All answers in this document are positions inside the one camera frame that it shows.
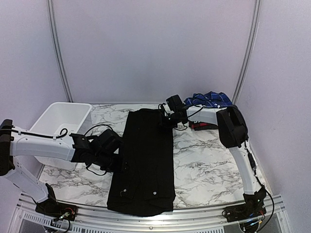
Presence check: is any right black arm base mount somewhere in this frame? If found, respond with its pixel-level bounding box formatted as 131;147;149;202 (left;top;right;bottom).
222;202;266;222

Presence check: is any left aluminium wall profile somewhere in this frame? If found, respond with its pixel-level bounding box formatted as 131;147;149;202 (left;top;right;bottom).
46;0;73;102

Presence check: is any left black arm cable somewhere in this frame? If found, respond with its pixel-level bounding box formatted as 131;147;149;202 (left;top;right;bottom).
9;124;122;177

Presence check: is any aluminium table front rail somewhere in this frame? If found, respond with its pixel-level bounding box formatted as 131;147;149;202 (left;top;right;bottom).
14;191;285;233

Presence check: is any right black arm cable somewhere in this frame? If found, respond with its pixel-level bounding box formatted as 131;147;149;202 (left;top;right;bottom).
157;93;276;219

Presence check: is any red black plaid folded shirt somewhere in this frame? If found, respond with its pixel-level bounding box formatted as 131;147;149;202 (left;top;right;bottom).
189;122;218;131

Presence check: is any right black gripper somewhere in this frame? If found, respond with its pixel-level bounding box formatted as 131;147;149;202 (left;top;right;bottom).
157;113;182;129

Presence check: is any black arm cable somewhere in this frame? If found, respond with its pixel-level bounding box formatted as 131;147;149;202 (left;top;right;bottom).
9;124;122;177
157;93;276;219

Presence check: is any aluminium wall profile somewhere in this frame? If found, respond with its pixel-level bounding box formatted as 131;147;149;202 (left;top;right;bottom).
232;0;262;104
46;0;73;102

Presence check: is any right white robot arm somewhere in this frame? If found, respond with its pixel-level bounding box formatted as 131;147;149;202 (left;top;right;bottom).
158;95;267;217

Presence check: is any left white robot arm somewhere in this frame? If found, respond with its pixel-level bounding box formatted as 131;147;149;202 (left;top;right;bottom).
0;119;124;216

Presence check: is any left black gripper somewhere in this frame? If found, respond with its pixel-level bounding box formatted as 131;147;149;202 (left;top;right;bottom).
93;151;130;173

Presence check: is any white plastic laundry basket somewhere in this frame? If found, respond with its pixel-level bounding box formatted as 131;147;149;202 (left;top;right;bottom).
28;102;93;171

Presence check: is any blue plaid folded shirt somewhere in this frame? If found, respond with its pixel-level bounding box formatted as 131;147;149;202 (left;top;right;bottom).
184;91;233;108

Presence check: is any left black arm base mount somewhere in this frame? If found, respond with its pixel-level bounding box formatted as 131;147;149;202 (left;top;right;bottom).
35;202;78;221

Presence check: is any black long sleeve shirt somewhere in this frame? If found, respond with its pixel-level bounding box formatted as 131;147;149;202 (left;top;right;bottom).
107;108;176;217

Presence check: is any right aluminium wall profile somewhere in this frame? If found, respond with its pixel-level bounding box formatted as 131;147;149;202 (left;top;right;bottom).
232;0;262;104

